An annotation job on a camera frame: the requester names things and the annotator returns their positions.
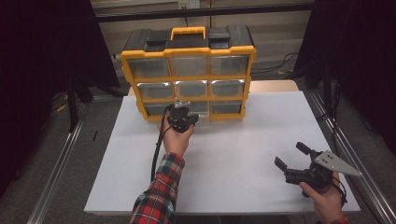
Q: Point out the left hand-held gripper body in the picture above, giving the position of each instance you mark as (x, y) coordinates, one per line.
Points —
(180, 121)

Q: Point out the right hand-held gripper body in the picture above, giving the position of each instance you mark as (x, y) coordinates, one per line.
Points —
(314, 177)

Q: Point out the clear plastic drawer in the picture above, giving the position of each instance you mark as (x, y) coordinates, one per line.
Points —
(203, 109)

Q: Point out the yellow black organizer case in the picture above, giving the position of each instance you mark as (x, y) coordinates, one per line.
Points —
(140, 53)

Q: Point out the person's left hand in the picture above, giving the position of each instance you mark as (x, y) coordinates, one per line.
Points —
(176, 143)

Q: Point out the person's right hand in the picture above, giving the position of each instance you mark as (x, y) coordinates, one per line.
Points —
(328, 203)

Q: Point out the set of clear organizer bins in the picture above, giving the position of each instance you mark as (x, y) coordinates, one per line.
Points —
(149, 68)

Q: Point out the black curtain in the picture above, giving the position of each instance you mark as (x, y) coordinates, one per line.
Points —
(367, 62)
(37, 62)

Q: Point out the black metal stand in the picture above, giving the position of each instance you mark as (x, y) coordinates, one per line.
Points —
(73, 109)

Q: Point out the black horizontal bar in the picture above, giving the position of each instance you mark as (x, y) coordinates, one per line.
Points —
(249, 11)

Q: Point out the aluminium floor rail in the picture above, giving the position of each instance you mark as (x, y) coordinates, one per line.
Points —
(56, 177)
(376, 202)

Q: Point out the white wall outlet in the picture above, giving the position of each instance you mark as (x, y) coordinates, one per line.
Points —
(189, 3)

